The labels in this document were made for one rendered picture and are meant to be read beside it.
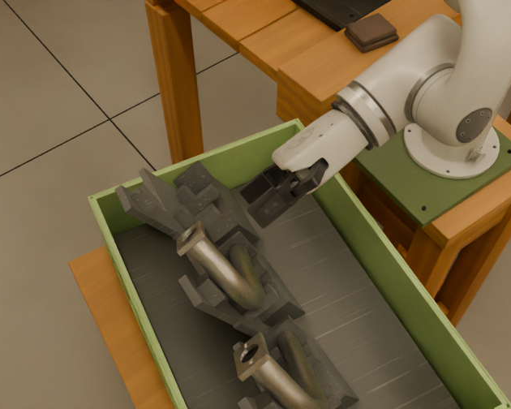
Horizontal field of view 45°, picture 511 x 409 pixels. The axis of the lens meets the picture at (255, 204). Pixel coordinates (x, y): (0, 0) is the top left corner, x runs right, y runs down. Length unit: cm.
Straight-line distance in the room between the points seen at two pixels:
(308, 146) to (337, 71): 68
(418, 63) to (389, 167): 53
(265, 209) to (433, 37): 28
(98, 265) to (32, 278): 99
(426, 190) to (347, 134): 54
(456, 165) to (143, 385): 72
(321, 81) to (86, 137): 137
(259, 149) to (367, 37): 40
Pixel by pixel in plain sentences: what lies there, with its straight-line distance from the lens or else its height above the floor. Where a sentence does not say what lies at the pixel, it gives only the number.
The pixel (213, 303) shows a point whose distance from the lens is 79.
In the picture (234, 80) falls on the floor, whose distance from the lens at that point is 268.
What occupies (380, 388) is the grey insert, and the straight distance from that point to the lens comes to 105.
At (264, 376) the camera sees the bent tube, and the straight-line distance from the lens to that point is 70.
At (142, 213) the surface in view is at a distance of 88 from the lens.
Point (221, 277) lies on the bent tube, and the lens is 78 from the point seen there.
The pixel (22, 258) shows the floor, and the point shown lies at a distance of 226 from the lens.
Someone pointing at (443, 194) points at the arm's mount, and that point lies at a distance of 124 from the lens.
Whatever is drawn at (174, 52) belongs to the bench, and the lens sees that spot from 186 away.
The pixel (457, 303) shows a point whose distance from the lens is 180.
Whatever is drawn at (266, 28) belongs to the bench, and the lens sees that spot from 151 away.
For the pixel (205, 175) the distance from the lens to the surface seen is 112.
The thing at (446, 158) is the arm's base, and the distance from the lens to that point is 128.
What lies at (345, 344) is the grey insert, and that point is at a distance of 107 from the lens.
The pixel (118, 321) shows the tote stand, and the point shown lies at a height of 79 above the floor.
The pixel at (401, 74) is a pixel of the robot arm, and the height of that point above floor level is 133.
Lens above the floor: 182
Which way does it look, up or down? 54 degrees down
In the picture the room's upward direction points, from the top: straight up
